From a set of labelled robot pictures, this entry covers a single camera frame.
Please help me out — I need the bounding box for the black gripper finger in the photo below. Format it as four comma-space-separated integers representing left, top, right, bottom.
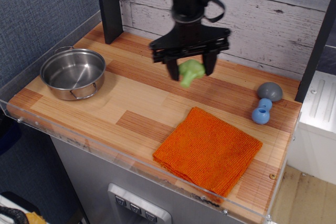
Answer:
166, 59, 180, 81
202, 51, 218, 76

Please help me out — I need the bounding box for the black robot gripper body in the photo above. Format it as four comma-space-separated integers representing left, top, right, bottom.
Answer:
150, 22, 231, 63

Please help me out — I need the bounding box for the green toy broccoli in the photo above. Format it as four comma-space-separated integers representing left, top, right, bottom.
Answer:
178, 59, 205, 88

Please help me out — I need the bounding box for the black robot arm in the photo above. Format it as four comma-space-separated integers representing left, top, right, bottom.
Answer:
150, 0, 230, 81

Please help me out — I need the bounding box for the orange knitted towel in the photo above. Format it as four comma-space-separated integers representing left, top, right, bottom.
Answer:
153, 107, 262, 197

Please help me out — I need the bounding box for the grey half-dome toy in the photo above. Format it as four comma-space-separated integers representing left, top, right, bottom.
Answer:
257, 82, 283, 102

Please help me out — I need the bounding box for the blue dumbbell-shaped toy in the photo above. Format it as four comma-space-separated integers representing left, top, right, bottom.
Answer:
251, 98, 272, 124

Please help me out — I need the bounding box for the stainless steel pot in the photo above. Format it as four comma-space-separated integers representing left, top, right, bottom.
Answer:
40, 47, 106, 101

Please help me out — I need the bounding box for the clear acrylic edge guard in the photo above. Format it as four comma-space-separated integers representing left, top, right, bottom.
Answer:
1, 90, 301, 223

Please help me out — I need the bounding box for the grey toy cabinet front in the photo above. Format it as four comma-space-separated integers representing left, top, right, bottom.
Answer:
51, 137, 243, 223

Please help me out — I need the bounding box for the white ridged side unit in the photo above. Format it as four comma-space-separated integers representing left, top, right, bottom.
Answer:
287, 71, 335, 184

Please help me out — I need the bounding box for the silver dispenser button panel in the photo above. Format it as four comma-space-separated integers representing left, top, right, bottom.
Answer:
108, 183, 172, 223

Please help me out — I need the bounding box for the yellow object at bottom-left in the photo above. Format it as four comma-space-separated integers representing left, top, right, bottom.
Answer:
26, 212, 47, 224

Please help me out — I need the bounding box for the dark grey right post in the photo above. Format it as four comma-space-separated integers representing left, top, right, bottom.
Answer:
295, 0, 335, 103

